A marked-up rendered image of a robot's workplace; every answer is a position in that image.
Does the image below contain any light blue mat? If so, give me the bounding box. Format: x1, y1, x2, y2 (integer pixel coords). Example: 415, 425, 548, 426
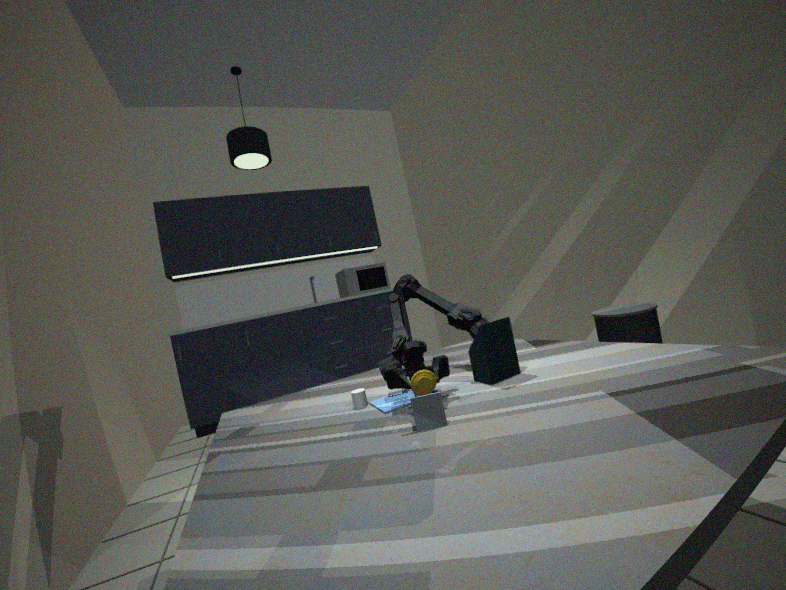
369, 389, 422, 414

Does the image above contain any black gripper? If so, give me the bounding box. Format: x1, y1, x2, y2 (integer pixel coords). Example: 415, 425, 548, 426
385, 355, 450, 389

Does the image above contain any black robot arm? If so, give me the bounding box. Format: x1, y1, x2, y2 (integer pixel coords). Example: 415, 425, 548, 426
378, 274, 489, 381

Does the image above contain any yellow plate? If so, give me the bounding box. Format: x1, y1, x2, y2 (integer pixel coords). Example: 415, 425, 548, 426
410, 370, 437, 395

